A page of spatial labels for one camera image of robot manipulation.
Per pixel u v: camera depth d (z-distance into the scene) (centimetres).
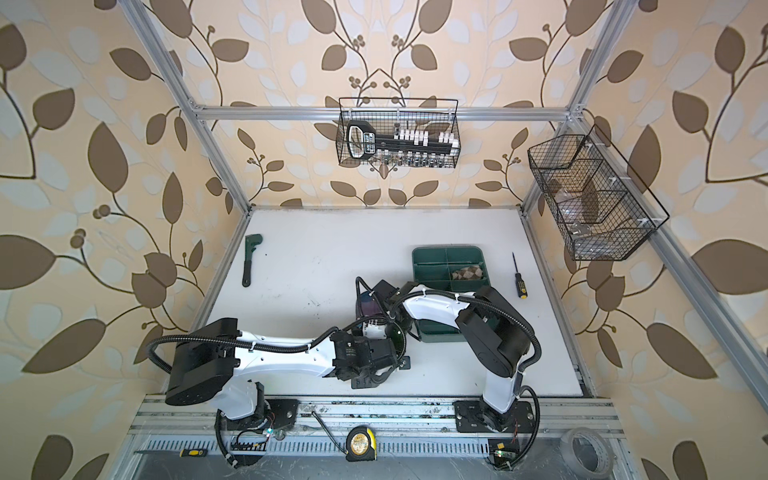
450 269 95
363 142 84
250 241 109
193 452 69
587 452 70
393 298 68
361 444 68
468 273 94
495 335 47
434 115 91
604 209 73
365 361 61
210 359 48
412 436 72
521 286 97
